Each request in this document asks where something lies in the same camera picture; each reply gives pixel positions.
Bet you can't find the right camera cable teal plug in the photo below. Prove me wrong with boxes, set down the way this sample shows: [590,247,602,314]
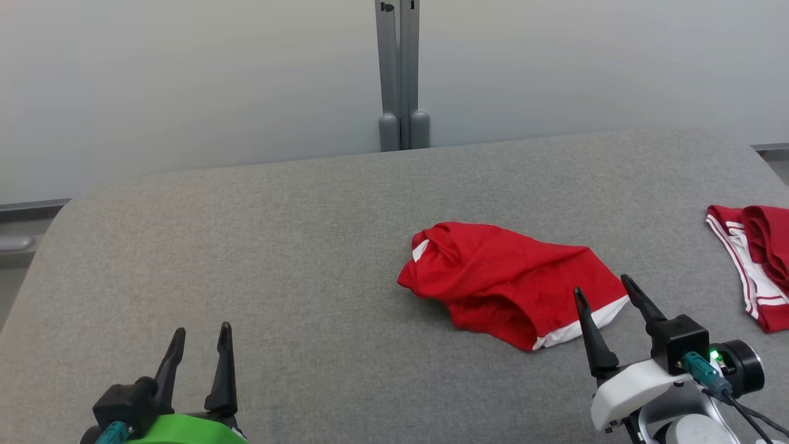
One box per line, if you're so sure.
[681,351,789,444]

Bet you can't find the grey rounded metal bar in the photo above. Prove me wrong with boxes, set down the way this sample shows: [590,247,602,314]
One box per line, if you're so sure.
[0,234,37,254]

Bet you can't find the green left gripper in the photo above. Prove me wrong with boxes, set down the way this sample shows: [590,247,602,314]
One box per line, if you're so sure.
[126,322,247,444]

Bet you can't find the red basketball jersey number 23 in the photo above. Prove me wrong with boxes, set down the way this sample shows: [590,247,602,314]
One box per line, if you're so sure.
[706,205,789,334]

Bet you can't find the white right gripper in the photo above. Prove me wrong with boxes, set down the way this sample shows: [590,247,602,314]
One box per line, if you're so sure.
[573,274,704,432]

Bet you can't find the grey partition post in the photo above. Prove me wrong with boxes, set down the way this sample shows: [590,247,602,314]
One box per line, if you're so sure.
[375,0,402,152]
[400,0,431,150]

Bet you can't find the red shorts white trim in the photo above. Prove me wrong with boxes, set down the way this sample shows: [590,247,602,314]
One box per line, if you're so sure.
[397,222,631,352]

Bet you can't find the grey metal wall rail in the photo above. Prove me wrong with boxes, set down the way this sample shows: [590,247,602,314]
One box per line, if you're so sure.
[0,198,72,214]

